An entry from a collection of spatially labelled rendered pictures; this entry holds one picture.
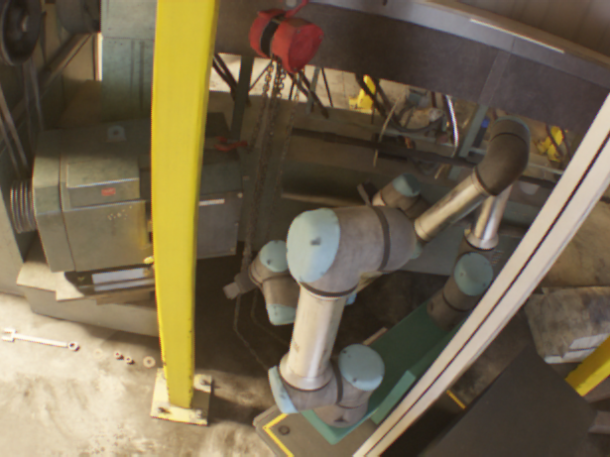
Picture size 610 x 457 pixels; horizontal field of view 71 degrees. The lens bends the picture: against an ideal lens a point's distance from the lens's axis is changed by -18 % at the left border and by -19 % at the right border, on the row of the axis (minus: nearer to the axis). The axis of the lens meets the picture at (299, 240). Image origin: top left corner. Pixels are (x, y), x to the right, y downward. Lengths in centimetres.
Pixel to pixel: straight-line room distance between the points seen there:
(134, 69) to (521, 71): 159
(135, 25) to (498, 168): 143
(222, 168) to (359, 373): 87
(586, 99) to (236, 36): 151
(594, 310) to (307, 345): 211
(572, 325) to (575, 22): 196
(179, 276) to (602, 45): 114
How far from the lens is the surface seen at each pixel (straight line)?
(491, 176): 127
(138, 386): 215
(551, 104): 228
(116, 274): 193
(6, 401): 224
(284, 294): 121
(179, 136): 102
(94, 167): 167
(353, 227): 84
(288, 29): 132
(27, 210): 188
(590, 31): 106
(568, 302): 281
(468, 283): 148
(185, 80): 94
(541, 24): 101
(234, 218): 181
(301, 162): 217
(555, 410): 153
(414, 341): 155
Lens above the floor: 193
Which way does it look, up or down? 46 degrees down
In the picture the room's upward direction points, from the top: 15 degrees clockwise
